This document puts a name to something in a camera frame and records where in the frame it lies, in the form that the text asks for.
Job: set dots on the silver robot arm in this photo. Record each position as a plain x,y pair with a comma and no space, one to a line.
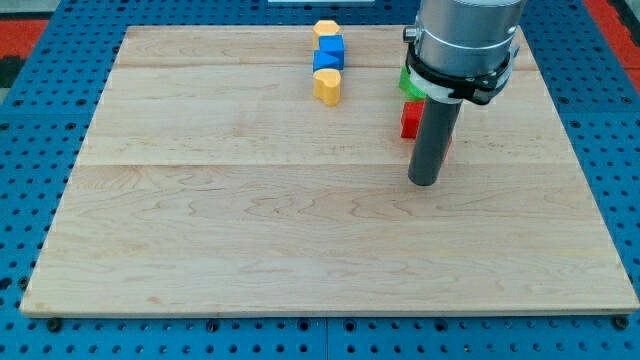
464,38

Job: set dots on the wooden board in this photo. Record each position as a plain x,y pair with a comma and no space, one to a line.
211,183

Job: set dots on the yellow heart block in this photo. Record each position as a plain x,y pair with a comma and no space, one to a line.
327,86

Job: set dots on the red block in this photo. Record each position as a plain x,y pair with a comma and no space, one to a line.
410,118

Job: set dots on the blue triangle block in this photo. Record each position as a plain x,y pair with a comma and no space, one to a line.
326,60

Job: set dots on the green block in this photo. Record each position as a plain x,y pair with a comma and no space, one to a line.
412,92

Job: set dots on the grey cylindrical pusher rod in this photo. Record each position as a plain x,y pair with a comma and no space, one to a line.
435,129

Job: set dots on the blue cube block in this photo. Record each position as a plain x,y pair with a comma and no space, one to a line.
333,45

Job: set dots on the yellow hexagon block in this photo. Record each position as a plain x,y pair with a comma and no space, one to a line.
324,28

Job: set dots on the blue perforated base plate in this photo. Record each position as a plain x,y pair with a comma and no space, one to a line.
49,107

